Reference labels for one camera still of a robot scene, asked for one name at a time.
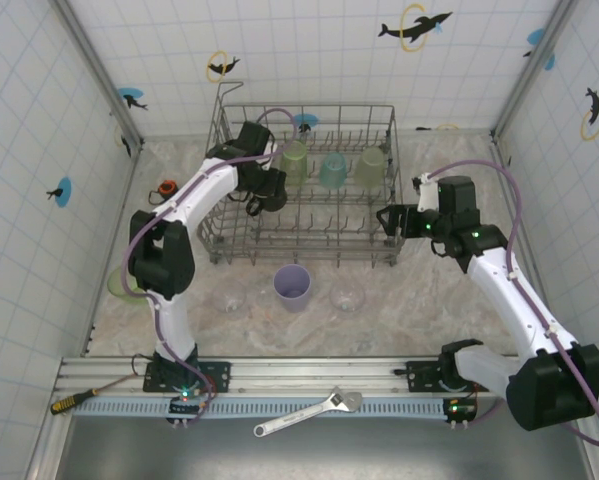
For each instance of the olive green plastic cup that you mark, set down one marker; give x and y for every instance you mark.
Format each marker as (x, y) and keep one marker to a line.
(369, 170)

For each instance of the translucent green plastic cup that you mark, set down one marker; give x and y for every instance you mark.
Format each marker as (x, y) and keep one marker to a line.
(294, 167)

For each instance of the black mug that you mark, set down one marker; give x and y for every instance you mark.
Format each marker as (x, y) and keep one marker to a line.
(276, 192)

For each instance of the teal plastic cup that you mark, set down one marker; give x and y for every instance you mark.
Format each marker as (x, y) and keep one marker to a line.
(334, 172)

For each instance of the purple plastic cup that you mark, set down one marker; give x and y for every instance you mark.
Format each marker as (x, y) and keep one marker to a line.
(291, 295)

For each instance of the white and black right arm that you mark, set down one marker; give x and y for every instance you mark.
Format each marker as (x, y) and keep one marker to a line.
(519, 300)

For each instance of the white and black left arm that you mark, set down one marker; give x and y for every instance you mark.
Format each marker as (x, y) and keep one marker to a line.
(204, 180)

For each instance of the blue circle animal sticker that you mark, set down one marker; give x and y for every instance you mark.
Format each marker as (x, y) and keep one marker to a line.
(65, 190)
(309, 120)
(536, 36)
(129, 95)

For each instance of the clear plastic cup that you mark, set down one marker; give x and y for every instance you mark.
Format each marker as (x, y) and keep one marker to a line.
(346, 299)
(229, 297)

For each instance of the orange and black tape measure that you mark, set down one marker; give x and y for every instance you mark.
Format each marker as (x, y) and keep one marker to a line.
(165, 190)

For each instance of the silver adjustable wrench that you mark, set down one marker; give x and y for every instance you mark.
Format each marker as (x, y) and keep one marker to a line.
(339, 400)

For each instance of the stainless steel panel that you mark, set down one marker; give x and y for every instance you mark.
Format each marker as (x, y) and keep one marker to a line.
(329, 455)

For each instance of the yellow and black screwdriver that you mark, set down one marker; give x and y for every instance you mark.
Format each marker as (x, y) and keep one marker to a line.
(71, 402)

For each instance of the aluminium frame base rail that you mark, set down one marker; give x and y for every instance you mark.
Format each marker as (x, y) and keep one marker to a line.
(104, 320)
(528, 240)

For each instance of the aluminium frame post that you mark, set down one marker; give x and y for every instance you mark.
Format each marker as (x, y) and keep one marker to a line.
(101, 75)
(533, 65)

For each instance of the aluminium mounting rail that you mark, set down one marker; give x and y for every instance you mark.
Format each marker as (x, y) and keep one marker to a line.
(304, 372)

